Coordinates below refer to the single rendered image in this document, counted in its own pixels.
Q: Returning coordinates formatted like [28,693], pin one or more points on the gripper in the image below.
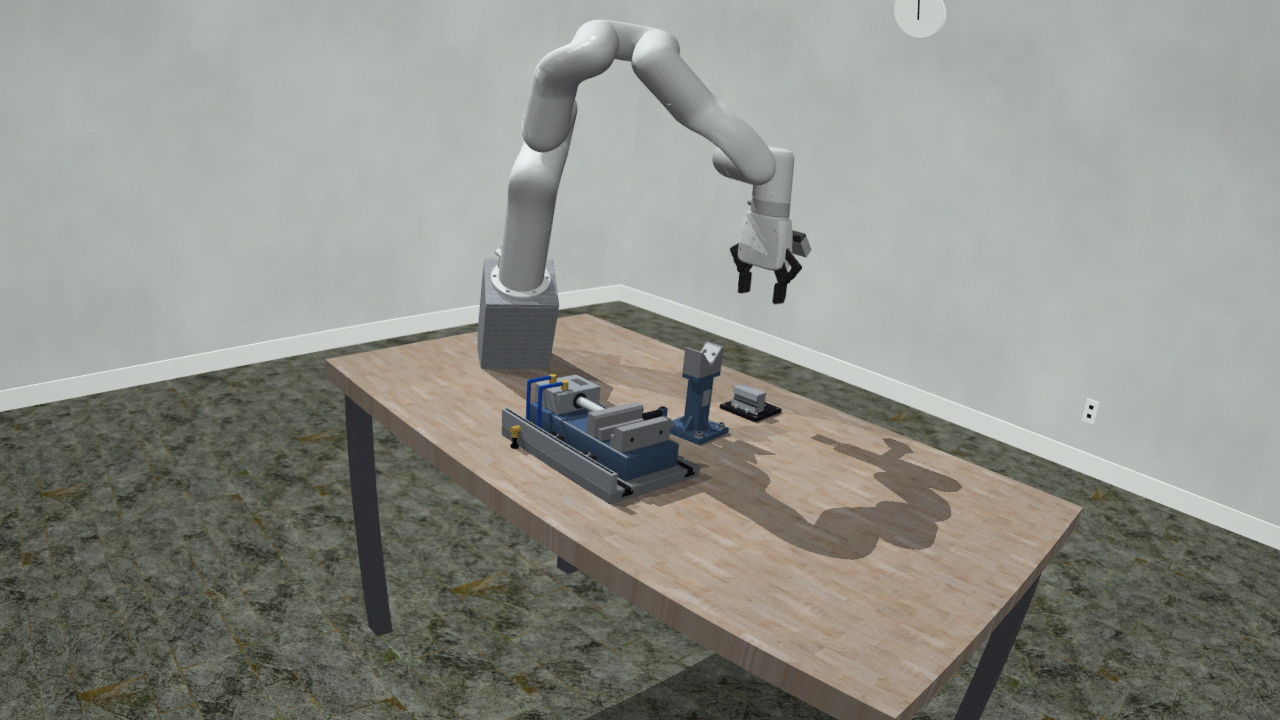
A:
[766,242]

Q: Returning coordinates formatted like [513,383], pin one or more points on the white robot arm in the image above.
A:
[535,176]

